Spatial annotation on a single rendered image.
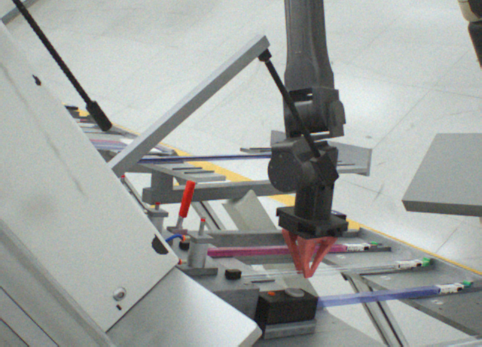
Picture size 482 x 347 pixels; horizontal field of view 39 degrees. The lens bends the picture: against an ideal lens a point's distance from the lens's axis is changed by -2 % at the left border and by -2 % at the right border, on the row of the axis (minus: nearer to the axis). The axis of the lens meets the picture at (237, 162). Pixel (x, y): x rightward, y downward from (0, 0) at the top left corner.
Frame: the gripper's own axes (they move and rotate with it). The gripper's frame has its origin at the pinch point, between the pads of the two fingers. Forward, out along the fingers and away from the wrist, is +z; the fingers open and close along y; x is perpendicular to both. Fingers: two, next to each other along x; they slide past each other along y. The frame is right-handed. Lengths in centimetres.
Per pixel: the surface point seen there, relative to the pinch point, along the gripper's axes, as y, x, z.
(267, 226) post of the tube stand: -43, 27, 9
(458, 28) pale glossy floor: -135, 204, -42
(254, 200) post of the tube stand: -43.6, 22.2, 2.6
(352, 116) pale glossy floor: -145, 150, 2
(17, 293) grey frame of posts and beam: 52, -61, -27
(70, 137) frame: 38, -54, -30
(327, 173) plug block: 12.1, -9.4, -19.1
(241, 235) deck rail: -19.1, 1.2, 0.6
